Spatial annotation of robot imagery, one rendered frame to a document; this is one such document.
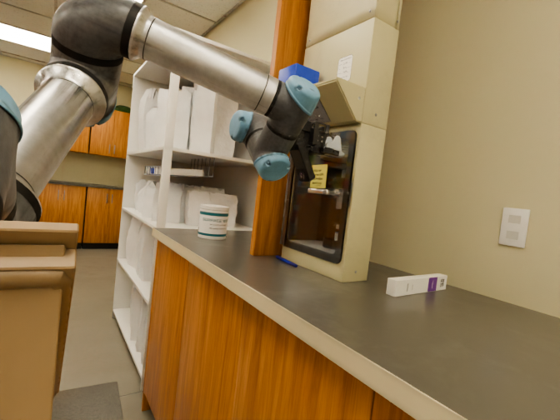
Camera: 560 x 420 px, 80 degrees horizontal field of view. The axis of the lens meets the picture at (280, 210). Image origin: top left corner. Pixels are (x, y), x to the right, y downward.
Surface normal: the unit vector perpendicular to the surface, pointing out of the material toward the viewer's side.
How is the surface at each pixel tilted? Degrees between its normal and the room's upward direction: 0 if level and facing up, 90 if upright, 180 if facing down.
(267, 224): 90
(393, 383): 90
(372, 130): 90
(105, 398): 0
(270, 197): 90
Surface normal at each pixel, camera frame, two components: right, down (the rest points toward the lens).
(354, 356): -0.82, -0.07
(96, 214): 0.56, 0.11
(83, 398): 0.11, -0.99
